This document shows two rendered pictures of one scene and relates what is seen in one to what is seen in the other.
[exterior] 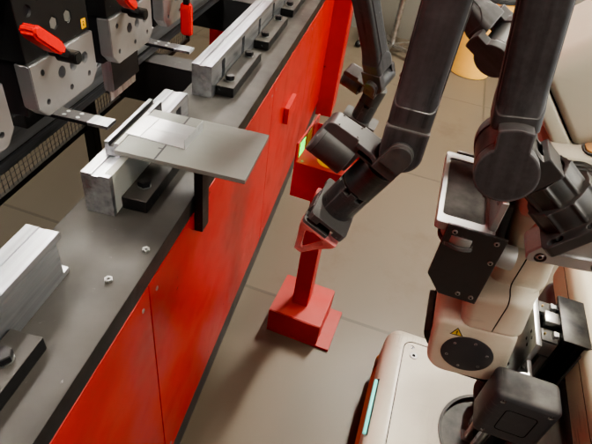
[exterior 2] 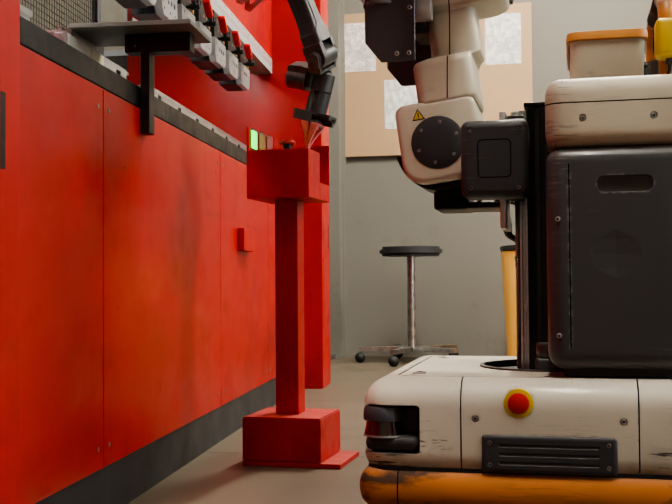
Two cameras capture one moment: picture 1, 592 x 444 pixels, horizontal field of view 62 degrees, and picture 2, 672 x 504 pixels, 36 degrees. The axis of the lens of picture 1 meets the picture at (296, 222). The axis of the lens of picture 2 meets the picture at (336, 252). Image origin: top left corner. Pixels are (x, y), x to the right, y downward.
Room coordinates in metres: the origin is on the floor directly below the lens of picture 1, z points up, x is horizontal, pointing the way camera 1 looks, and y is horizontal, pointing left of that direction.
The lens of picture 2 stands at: (-1.37, -0.21, 0.45)
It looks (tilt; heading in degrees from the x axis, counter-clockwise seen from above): 2 degrees up; 0
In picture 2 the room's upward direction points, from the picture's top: straight up
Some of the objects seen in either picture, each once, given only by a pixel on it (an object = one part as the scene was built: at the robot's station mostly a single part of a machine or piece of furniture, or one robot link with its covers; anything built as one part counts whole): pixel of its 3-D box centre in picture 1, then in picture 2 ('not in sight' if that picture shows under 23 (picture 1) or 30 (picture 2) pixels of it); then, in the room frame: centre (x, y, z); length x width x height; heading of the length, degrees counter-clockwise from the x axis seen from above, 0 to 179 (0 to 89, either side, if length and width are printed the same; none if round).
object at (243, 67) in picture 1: (240, 71); not in sight; (1.46, 0.25, 0.89); 0.30 x 0.05 x 0.03; 174
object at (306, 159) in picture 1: (329, 160); (289, 165); (1.25, -0.07, 0.75); 0.20 x 0.16 x 0.18; 166
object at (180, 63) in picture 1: (111, 69); not in sight; (1.51, 0.68, 0.81); 0.64 x 0.08 x 0.14; 84
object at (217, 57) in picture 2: not in sight; (208, 40); (2.03, 0.24, 1.26); 0.15 x 0.09 x 0.17; 174
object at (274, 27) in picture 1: (271, 32); not in sight; (1.86, 0.20, 0.89); 0.30 x 0.05 x 0.03; 174
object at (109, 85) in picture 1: (121, 67); not in sight; (0.87, 0.37, 1.13); 0.10 x 0.02 x 0.10; 174
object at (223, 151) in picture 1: (196, 144); (142, 33); (0.85, 0.23, 1.00); 0.26 x 0.18 x 0.01; 84
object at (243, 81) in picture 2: not in sight; (234, 65); (2.43, 0.20, 1.26); 0.15 x 0.09 x 0.17; 174
